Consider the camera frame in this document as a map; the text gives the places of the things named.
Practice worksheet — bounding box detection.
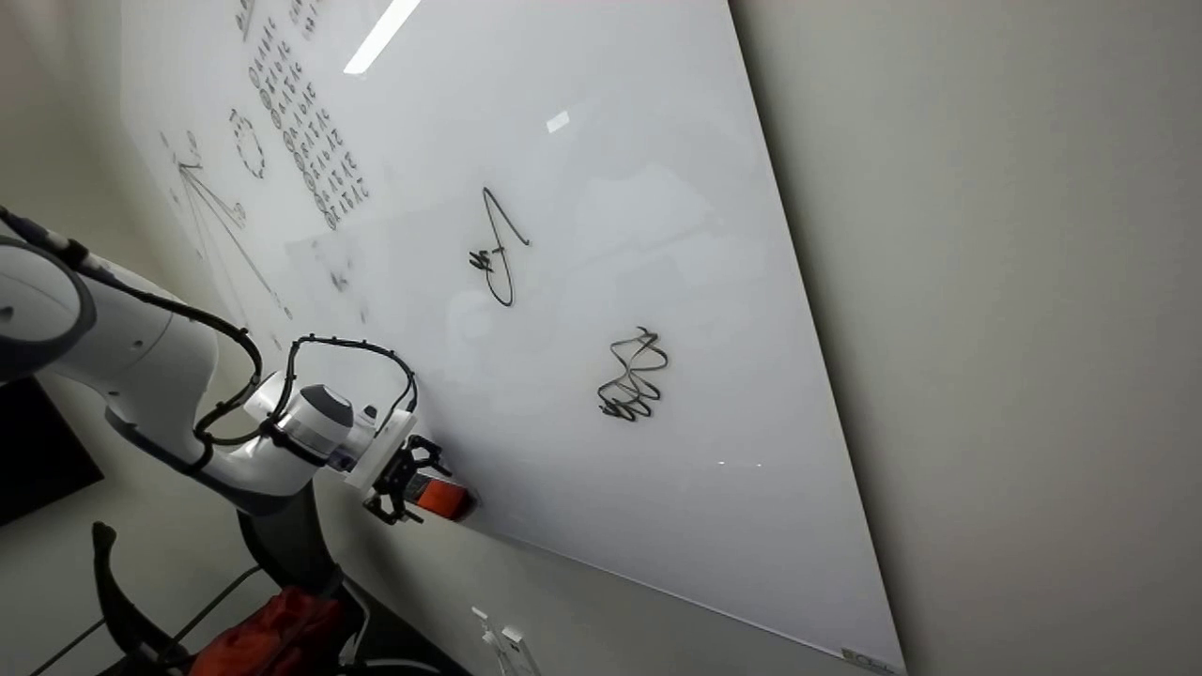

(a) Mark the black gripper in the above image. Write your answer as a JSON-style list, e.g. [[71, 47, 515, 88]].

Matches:
[[367, 431, 456, 531]]

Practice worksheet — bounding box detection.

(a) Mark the black office chair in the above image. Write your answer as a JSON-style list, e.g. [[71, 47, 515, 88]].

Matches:
[[85, 481, 367, 676]]

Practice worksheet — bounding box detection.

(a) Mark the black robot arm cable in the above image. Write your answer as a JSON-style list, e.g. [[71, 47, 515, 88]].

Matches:
[[0, 205, 426, 451]]

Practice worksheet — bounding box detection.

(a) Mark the red bag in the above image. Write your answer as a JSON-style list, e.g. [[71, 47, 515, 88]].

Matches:
[[183, 585, 353, 676]]

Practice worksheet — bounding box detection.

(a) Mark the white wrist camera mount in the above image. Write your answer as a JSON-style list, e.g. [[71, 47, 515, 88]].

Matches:
[[353, 406, 420, 501]]

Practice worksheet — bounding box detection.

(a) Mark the white glass whiteboard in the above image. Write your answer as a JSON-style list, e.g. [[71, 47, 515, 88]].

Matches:
[[48, 0, 909, 676]]

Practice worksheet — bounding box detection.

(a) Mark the orange board duster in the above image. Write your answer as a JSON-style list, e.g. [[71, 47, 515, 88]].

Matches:
[[418, 478, 476, 521]]

